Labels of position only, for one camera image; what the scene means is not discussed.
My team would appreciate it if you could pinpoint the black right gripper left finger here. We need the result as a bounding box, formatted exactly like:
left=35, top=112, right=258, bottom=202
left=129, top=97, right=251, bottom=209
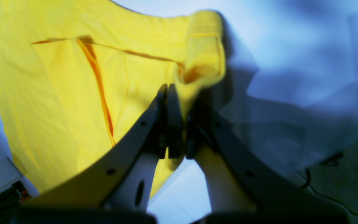
left=21, top=84, right=168, bottom=224

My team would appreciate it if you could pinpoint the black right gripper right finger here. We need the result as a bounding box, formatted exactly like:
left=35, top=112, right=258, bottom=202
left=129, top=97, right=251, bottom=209
left=168, top=84, right=349, bottom=224

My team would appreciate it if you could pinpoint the orange yellow T-shirt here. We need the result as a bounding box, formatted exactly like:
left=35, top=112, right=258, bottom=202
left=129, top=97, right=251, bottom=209
left=0, top=0, right=225, bottom=193

